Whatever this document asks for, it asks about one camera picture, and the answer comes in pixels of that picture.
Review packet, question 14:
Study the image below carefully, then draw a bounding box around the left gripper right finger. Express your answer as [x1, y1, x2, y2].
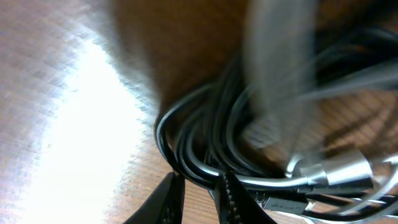
[215, 171, 276, 224]

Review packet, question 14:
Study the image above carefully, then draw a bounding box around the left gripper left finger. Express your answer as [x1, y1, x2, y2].
[123, 172, 185, 224]

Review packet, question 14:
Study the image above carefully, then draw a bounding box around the black usb cable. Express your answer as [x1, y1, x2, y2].
[154, 24, 398, 222]

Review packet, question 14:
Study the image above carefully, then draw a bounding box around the white usb cable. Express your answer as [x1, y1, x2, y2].
[239, 58, 398, 224]

